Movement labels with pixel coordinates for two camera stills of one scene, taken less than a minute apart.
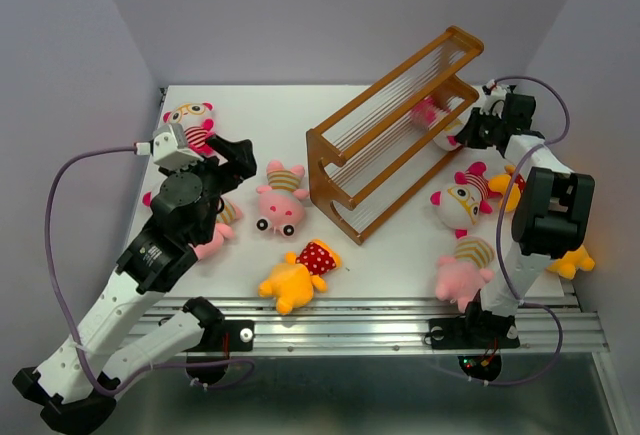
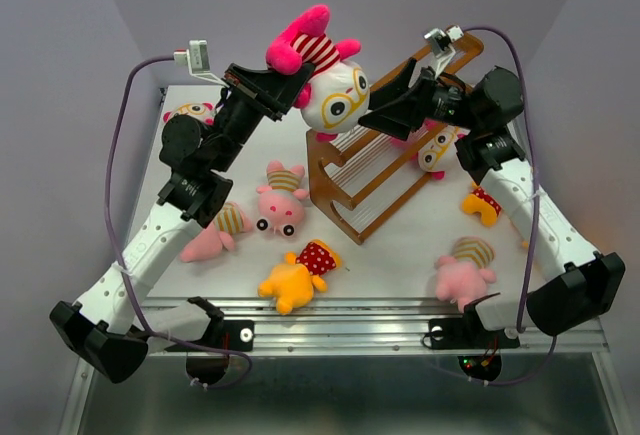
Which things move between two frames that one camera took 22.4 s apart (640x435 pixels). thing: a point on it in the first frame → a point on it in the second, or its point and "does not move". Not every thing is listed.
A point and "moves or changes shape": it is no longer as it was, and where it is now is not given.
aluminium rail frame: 388,324 does not move
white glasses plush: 428,112 moves or changes shape
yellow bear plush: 500,183 moves or changes shape
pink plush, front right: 460,277 does not move
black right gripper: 467,136 → 391,112
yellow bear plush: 292,284 does not move
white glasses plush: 461,205 → 338,92
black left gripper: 242,163 → 277,92
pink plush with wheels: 281,205 does not move
